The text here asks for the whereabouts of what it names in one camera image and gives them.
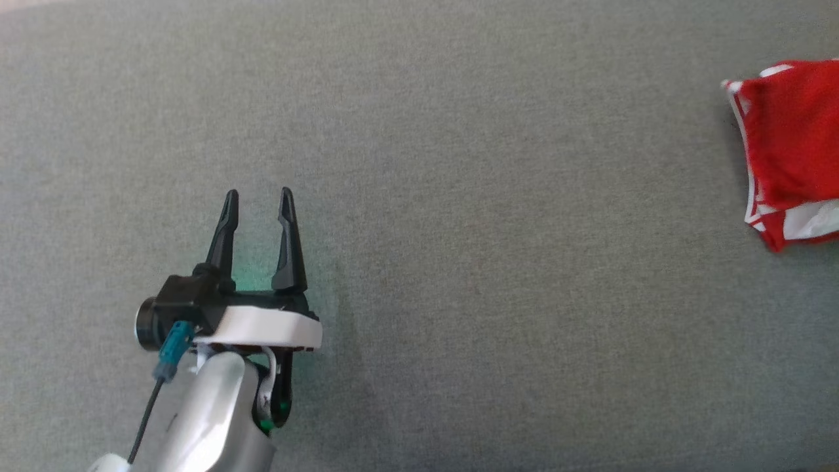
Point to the large grey sofa ottoman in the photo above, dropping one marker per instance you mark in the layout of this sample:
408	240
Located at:
459	262

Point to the red basketball jersey white trim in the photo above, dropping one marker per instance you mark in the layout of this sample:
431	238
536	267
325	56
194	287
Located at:
793	144

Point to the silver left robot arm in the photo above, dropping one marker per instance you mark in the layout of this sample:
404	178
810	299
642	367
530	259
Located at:
210	419

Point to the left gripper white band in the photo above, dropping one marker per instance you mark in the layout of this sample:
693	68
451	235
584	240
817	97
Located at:
262	328

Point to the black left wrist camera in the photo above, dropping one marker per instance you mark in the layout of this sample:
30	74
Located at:
177	308

